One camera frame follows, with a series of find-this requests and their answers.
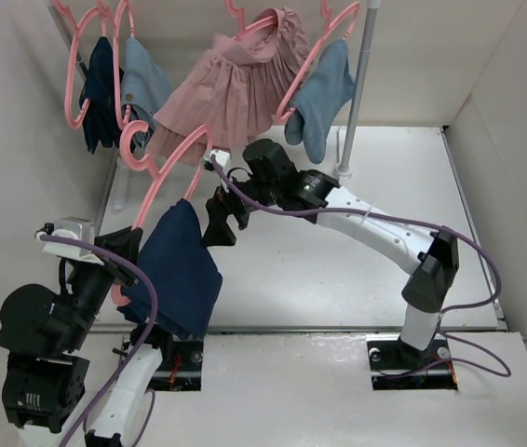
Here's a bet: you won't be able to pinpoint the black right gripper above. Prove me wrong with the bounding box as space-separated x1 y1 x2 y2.
200 169 280 248

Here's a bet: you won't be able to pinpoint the dark blue denim trousers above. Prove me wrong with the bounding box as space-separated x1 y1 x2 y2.
135 199 223 340

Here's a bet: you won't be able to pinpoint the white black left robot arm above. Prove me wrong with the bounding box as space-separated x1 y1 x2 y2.
0 223 174 446

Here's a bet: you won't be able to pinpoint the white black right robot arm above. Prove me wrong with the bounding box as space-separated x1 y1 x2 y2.
201 139 459 367

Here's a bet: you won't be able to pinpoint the hanging dark navy trousers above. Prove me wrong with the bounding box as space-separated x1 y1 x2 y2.
78 36 121 154

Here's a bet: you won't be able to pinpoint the hanging light blue trousers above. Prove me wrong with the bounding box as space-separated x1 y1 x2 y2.
121 37 172 149

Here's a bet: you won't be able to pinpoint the hanging blue grey trousers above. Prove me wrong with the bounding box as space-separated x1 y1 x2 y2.
284 39 355 165

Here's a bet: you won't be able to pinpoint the pink hanger holding dress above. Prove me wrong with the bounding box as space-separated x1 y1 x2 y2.
224 0 278 41

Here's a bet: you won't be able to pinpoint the white left rack foot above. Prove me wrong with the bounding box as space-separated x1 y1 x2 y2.
109 156 131 211

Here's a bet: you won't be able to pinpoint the white rack foot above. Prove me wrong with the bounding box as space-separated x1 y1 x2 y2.
109 156 131 211
333 126 355 180

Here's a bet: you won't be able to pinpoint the white right rack foot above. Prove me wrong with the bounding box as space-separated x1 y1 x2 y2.
333 126 355 180

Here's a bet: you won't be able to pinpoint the hanging pink dress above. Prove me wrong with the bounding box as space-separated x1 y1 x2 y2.
147 7 310 157

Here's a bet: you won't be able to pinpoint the grey right rack pole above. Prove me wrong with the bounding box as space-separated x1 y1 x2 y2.
337 0 382 169

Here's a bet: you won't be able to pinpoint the grey rack pole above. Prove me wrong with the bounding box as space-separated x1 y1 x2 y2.
337 0 382 169
46 0 88 80

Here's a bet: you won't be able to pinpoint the grey left rack pole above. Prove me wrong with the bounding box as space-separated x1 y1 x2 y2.
46 0 88 80

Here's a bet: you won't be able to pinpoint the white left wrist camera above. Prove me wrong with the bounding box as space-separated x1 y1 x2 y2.
34 217 103 265

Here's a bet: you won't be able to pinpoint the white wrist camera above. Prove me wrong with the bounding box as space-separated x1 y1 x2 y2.
34 217 103 265
202 149 232 174

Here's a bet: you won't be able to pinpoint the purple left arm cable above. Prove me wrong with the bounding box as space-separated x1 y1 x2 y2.
39 234 160 447

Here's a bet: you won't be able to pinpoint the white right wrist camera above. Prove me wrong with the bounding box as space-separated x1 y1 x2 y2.
202 149 232 174

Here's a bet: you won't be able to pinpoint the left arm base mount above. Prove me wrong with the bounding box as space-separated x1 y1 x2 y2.
115 334 205 392

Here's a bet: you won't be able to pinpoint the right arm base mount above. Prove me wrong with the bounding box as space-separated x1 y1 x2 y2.
367 338 458 391

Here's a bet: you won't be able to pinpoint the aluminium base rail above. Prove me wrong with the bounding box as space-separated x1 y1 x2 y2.
90 303 508 335

